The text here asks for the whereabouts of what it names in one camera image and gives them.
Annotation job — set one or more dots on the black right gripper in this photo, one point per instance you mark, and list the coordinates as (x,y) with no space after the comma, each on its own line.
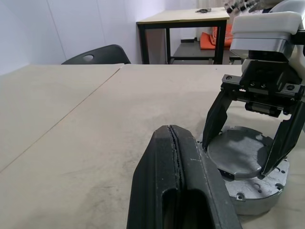
(267,78)

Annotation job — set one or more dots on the gray metal motor housing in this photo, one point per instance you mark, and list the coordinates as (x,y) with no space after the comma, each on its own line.
(252,195)

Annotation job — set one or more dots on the small silver round part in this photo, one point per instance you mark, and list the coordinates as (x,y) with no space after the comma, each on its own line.
(238,152)

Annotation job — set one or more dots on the orange mesh bag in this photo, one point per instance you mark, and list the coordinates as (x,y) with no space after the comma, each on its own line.
(228,35)

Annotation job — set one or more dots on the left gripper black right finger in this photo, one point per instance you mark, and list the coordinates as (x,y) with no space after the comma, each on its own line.
(197,167)

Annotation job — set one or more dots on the beige table with black frame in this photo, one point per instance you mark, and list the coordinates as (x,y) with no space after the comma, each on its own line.
(171,17)

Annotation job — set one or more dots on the orange folded object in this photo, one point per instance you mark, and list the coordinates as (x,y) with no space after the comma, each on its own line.
(206,41)

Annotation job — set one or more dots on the dark gray plastic chair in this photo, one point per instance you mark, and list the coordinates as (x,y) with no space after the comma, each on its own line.
(107,56)

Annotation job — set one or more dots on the gray striped clutter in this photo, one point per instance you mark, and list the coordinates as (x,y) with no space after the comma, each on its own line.
(238,6)

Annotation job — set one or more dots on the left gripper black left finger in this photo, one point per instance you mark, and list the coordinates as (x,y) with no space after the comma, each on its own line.
(150,171)

